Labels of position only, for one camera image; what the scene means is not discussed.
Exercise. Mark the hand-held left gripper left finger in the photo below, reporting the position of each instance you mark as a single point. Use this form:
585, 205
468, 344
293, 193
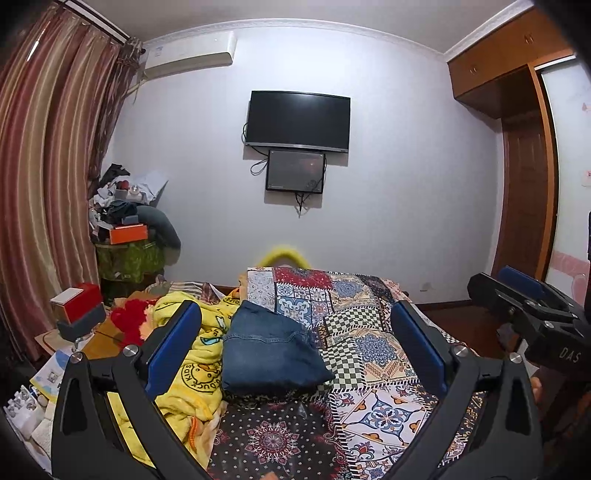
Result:
173, 350

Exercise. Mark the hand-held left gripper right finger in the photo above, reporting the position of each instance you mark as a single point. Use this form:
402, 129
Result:
418, 350

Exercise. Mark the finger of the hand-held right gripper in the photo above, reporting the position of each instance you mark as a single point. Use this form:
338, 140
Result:
521, 281
485, 288

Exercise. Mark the blue denim jeans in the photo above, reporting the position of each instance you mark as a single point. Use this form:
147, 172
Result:
268, 355

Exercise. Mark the person's right hand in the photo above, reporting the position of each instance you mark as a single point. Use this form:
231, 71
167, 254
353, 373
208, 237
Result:
536, 391

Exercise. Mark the yellow duck print blanket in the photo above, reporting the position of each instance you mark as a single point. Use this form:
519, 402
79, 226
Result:
212, 337

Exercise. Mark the red fuzzy cloth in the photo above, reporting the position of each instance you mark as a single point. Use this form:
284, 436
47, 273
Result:
129, 318

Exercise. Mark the patchwork printed bedsheet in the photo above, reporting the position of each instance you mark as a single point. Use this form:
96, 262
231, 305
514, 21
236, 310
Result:
360, 332

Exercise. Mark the striped cloth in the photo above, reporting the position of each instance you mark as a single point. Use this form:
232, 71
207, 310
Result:
189, 290

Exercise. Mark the wooden bedside table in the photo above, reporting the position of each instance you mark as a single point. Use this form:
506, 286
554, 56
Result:
104, 339

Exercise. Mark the brown wooden door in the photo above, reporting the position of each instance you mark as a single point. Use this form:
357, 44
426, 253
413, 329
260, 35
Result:
526, 198

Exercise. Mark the grey holder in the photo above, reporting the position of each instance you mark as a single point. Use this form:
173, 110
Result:
83, 325

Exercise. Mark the green cloth-covered stand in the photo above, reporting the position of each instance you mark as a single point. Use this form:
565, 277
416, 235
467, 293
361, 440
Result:
129, 261

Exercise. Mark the red and white box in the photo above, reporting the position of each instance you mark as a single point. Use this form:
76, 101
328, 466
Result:
81, 300

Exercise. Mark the orange box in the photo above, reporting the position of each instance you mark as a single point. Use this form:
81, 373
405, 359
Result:
128, 234

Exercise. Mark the grey bag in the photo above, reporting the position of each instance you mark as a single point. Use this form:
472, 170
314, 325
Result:
159, 226

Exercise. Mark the white wardrobe sliding door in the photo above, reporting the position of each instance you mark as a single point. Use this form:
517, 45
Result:
568, 161

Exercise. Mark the yellow fuzzy object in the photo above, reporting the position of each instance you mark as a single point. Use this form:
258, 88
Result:
286, 254

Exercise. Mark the white organiser tray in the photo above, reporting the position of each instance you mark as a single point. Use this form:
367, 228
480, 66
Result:
25, 420

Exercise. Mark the pile of assorted clutter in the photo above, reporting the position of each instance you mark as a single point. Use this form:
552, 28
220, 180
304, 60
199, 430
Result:
115, 194

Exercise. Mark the wooden overhead cabinet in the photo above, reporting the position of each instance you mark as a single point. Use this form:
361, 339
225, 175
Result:
498, 60

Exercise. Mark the striped brown curtain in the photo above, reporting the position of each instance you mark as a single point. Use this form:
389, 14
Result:
46, 161

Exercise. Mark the white air conditioner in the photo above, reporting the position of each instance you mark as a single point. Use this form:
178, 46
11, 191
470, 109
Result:
184, 57

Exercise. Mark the small black wall monitor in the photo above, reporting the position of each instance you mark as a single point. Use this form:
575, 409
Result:
295, 170

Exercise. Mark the black wall television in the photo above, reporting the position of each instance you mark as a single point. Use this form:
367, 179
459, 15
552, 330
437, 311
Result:
298, 120

